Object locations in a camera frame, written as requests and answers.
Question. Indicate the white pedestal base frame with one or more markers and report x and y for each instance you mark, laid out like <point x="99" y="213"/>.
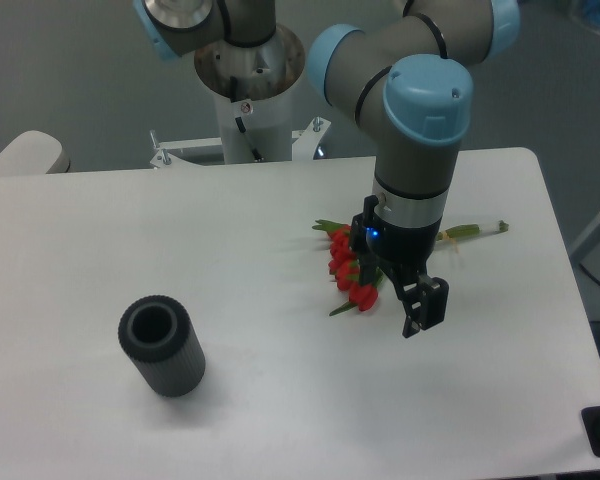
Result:
<point x="241" y="145"/>

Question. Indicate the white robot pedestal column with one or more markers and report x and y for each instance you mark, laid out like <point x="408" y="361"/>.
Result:
<point x="255" y="83"/>

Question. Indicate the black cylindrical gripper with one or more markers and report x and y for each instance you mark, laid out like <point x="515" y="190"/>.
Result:
<point x="401" y="254"/>

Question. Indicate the dark grey ribbed vase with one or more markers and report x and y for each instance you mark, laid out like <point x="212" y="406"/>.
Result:
<point x="157" y="335"/>

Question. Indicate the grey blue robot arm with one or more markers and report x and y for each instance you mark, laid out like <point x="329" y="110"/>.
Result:
<point x="406" y="86"/>

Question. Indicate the red tulip bouquet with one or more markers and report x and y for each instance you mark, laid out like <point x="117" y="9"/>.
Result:
<point x="345" y="269"/>

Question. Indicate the beige chair back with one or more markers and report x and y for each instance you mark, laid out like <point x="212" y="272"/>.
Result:
<point x="33" y="153"/>

